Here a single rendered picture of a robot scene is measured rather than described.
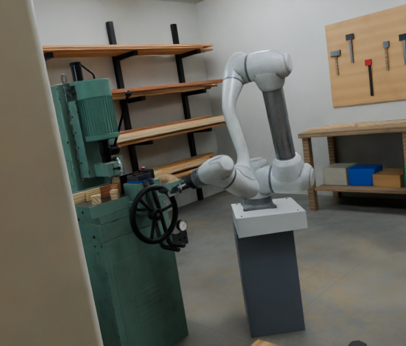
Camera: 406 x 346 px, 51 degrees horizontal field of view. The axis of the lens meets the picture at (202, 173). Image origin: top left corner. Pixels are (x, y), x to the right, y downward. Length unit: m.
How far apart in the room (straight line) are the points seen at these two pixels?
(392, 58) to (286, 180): 2.80
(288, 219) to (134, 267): 0.83
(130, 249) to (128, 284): 0.18
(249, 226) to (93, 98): 1.02
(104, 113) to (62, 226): 1.81
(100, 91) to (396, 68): 3.29
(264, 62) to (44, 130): 1.65
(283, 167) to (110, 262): 0.99
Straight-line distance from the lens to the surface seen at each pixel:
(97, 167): 2.33
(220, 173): 1.73
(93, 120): 2.22
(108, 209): 2.13
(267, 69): 1.99
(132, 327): 2.34
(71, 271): 0.44
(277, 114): 2.08
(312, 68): 5.18
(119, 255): 2.20
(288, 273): 2.37
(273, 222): 2.19
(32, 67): 0.42
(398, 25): 4.77
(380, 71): 4.82
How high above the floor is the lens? 1.29
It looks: 9 degrees down
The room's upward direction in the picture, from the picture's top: 9 degrees counter-clockwise
